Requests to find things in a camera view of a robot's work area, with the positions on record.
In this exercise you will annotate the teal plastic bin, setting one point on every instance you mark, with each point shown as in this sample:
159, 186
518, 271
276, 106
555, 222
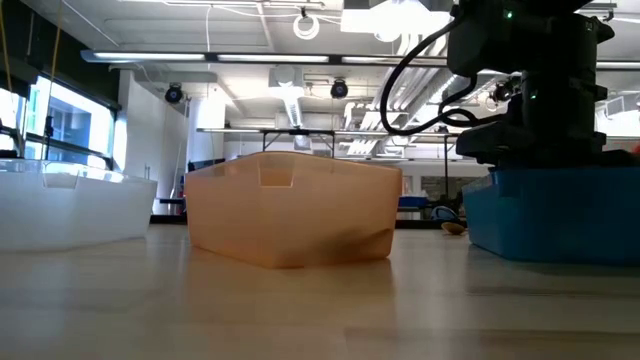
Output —
550, 220

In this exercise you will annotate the orange plastic bin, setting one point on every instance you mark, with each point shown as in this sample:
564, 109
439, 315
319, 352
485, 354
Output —
280, 215

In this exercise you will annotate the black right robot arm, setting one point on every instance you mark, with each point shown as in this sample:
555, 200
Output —
530, 35

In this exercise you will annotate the blue crates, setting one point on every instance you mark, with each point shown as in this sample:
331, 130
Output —
412, 201

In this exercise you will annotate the black ceiling spotlight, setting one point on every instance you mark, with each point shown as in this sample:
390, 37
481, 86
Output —
339, 90
174, 94

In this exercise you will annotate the long ceiling light bar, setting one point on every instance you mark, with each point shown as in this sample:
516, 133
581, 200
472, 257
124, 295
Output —
272, 58

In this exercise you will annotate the window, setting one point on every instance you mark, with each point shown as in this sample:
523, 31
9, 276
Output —
75, 125

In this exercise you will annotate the clear plastic bin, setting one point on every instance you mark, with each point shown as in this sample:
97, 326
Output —
75, 215

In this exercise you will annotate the black frame table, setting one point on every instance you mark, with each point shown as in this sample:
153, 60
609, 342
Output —
300, 132
446, 170

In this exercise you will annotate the black aluminium table frame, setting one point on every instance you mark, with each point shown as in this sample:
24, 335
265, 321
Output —
417, 224

